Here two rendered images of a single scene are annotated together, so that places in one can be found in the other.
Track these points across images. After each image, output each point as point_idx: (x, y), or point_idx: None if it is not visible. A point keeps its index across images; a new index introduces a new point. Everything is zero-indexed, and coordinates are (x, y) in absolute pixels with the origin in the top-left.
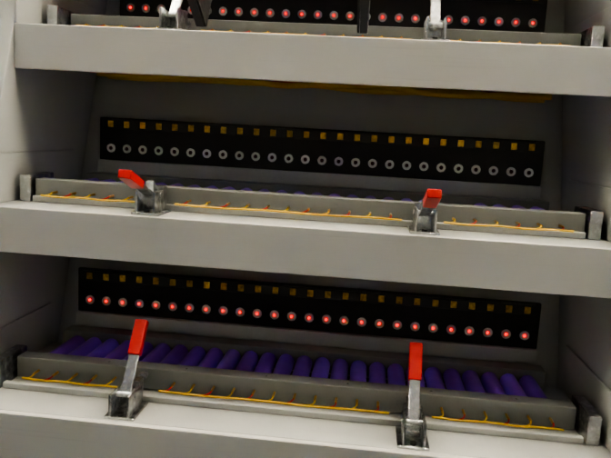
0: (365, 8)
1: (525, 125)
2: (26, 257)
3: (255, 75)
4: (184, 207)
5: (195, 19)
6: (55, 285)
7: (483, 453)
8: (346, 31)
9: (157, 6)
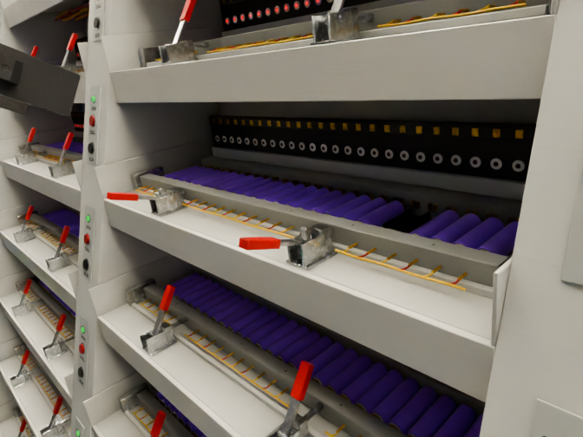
0: (27, 103)
1: None
2: None
3: (206, 99)
4: (193, 205)
5: (12, 111)
6: None
7: None
8: (302, 29)
9: (240, 16)
